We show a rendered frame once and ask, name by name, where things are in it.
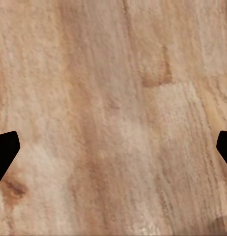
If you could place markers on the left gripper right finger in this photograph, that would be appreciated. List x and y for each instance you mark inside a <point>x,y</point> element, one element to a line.
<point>222,144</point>

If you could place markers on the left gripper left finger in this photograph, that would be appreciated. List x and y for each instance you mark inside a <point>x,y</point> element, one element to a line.
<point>9,147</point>

